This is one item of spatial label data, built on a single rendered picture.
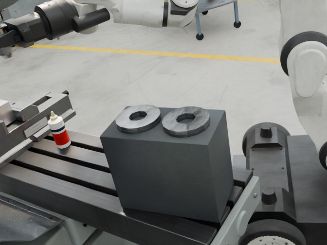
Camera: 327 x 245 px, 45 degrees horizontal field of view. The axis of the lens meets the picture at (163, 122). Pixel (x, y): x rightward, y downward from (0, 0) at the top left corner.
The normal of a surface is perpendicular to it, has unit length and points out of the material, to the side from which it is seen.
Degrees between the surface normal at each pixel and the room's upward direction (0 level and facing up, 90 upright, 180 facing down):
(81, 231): 90
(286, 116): 0
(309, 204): 0
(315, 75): 90
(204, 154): 90
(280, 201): 0
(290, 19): 90
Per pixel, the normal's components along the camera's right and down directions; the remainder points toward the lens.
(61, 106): 0.81, 0.16
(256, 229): -0.57, -0.73
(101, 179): -0.18, -0.84
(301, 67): -0.18, 0.54
